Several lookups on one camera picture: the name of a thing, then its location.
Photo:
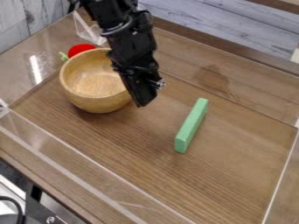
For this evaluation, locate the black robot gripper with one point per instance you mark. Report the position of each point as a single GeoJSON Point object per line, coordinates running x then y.
{"type": "Point", "coordinates": [129, 32]}

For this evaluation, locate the green rectangular block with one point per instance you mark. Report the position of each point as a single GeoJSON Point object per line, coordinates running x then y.
{"type": "Point", "coordinates": [190, 125]}

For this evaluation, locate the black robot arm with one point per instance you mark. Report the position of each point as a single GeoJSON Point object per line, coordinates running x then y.
{"type": "Point", "coordinates": [98, 7]}

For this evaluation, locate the brown wooden bowl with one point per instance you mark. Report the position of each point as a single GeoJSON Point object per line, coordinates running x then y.
{"type": "Point", "coordinates": [93, 85]}

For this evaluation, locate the red toy apple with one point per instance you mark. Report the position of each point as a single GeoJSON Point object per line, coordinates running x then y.
{"type": "Point", "coordinates": [75, 50]}

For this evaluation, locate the clear acrylic stand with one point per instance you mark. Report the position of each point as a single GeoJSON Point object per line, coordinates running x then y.
{"type": "Point", "coordinates": [89, 32]}

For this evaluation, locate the black table leg bracket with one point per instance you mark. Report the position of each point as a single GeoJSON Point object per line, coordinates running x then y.
{"type": "Point", "coordinates": [37, 213]}

